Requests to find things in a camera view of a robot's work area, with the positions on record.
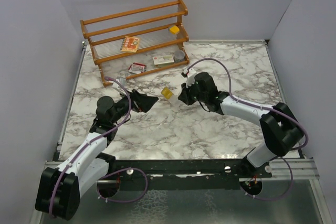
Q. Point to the orange wooden shelf rack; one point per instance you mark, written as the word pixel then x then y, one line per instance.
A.
pixel 150 24

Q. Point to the yellow clear pill organizer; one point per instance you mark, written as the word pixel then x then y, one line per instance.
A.
pixel 169 96

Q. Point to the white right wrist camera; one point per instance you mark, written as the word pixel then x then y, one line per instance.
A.
pixel 189 74

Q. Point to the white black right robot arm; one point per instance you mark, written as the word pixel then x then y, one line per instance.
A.
pixel 279 126

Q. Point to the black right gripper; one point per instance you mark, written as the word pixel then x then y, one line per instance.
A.
pixel 184 96

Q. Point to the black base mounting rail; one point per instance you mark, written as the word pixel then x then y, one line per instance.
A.
pixel 177 174

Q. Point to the green stapler box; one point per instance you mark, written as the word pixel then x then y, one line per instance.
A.
pixel 161 61

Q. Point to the red white staple box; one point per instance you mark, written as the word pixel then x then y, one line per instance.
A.
pixel 137 68

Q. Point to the orange spiral notebook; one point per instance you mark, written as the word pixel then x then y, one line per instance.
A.
pixel 130 44

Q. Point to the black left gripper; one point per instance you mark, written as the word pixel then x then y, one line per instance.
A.
pixel 141 102

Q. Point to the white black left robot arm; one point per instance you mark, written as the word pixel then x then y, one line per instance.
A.
pixel 61 188

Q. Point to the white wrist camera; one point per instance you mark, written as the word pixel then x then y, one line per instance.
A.
pixel 119 83
pixel 189 74

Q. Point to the yellow sticky note block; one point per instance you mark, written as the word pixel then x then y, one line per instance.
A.
pixel 174 29

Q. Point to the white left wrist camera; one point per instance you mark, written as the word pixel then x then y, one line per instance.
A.
pixel 119 83

